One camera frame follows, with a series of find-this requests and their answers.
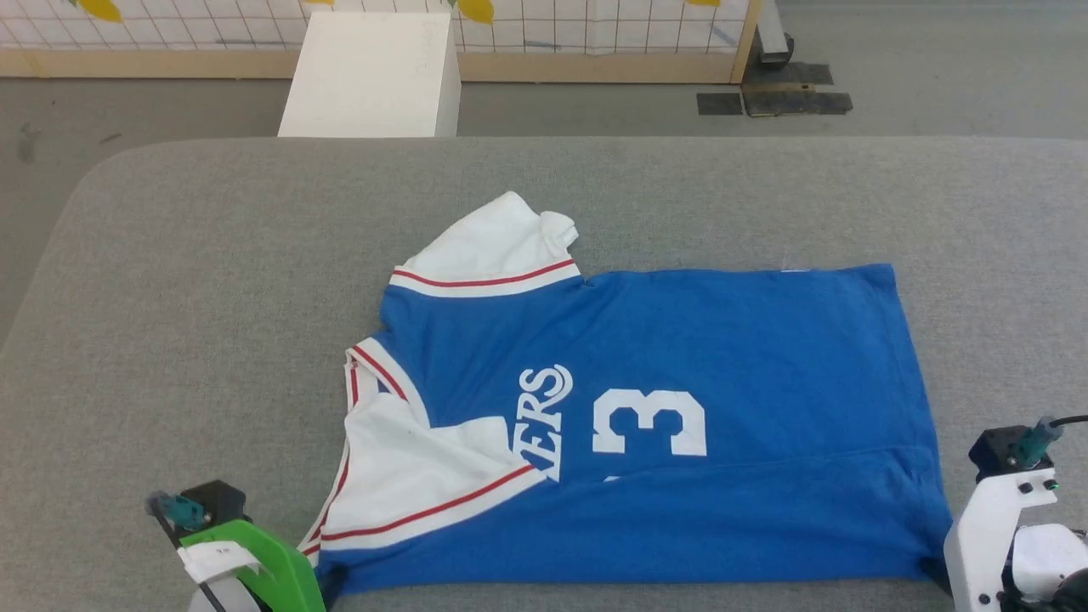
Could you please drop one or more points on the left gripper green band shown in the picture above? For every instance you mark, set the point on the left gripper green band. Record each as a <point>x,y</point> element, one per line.
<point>293,578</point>

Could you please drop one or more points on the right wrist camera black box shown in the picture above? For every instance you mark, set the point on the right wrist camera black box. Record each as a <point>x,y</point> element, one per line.
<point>994,450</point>

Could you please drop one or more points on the blue basketball jersey white sleeves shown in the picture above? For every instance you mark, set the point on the blue basketball jersey white sleeves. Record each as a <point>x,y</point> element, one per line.
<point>722,382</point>

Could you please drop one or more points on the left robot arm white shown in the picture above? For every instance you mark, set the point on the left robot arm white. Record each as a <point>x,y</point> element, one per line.
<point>229,599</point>

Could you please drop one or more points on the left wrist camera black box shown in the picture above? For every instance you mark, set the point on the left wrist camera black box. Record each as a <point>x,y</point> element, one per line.
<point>221,501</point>

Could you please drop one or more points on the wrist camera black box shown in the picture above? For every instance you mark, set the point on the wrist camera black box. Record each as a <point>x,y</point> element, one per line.
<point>221,501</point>
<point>994,450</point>

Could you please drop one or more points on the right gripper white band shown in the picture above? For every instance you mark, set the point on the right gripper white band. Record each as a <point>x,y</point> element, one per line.
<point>982,544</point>

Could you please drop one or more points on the white paper label tag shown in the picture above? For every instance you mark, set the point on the white paper label tag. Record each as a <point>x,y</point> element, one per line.
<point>217,561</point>

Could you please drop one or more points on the white rectangular box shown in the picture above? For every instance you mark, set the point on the white rectangular box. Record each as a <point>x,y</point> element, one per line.
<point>374,76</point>

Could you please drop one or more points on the lemon print grid partition panel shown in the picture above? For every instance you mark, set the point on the lemon print grid partition panel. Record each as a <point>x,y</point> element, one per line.
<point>595,34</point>

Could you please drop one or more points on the grey metal stand foot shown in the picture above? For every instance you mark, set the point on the grey metal stand foot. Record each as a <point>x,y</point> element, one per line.
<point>772,38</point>

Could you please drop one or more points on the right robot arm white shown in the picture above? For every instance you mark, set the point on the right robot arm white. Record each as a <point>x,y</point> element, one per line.
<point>1050,561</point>

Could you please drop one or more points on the black floor tape patches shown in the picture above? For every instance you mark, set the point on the black floor tape patches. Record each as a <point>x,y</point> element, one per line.
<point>790,100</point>

